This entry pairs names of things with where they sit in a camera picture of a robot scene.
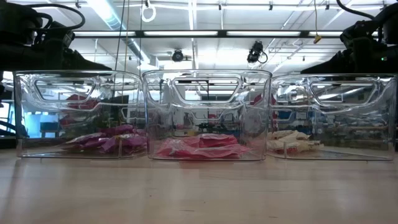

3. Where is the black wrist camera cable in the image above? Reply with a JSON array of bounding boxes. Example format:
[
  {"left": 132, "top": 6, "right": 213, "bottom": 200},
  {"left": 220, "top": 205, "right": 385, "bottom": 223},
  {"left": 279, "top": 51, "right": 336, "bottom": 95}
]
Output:
[
  {"left": 26, "top": 2, "right": 86, "bottom": 32},
  {"left": 335, "top": 0, "right": 377, "bottom": 21}
]

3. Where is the black overhead camera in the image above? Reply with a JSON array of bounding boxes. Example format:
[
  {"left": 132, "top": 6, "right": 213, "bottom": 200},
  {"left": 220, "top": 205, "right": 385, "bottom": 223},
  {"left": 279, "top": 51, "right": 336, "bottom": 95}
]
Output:
[{"left": 171, "top": 49, "right": 185, "bottom": 62}]

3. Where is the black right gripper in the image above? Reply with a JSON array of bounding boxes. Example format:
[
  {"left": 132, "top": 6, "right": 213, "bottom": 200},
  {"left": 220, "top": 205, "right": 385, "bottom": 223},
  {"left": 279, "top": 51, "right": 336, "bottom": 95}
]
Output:
[{"left": 300, "top": 38, "right": 398, "bottom": 75}]

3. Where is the white hanging ring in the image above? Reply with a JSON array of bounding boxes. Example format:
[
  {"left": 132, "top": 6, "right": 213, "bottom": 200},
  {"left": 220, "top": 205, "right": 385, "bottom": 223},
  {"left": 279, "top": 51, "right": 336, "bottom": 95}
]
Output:
[{"left": 141, "top": 2, "right": 157, "bottom": 23}]

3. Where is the black ceiling camera with cable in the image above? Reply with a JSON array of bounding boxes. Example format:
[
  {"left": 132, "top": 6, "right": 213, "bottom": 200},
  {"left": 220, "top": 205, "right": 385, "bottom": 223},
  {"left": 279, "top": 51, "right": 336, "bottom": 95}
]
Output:
[{"left": 247, "top": 40, "right": 268, "bottom": 65}]

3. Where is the black left wrist camera cable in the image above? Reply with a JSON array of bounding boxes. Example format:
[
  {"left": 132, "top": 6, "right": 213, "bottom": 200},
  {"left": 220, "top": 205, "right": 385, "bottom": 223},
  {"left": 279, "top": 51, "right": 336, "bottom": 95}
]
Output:
[{"left": 26, "top": 2, "right": 86, "bottom": 32}]

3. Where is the clear plastic bin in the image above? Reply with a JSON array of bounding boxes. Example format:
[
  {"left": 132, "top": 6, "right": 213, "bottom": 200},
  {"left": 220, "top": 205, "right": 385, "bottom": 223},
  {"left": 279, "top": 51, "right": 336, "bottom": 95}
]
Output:
[
  {"left": 12, "top": 70, "right": 147, "bottom": 159},
  {"left": 267, "top": 73, "right": 398, "bottom": 161},
  {"left": 141, "top": 68, "right": 274, "bottom": 162}
]

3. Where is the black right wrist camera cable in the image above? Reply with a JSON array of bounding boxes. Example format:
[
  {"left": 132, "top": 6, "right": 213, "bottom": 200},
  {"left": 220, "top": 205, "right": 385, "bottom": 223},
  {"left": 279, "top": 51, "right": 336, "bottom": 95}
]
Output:
[{"left": 335, "top": 0, "right": 377, "bottom": 21}]

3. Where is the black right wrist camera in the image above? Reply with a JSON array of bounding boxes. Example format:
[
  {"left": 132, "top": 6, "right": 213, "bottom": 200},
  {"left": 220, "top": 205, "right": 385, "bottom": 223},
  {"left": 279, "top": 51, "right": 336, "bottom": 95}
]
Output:
[{"left": 340, "top": 20, "right": 379, "bottom": 44}]

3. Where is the black overhead crossbar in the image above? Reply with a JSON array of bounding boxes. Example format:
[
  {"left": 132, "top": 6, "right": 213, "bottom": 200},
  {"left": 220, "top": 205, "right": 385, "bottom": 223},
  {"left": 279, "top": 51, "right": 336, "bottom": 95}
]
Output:
[{"left": 71, "top": 29, "right": 345, "bottom": 39}]

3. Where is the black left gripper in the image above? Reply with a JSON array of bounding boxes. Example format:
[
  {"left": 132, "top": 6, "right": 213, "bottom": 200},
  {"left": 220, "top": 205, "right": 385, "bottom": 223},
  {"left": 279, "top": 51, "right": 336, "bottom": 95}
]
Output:
[{"left": 0, "top": 39, "right": 113, "bottom": 72}]

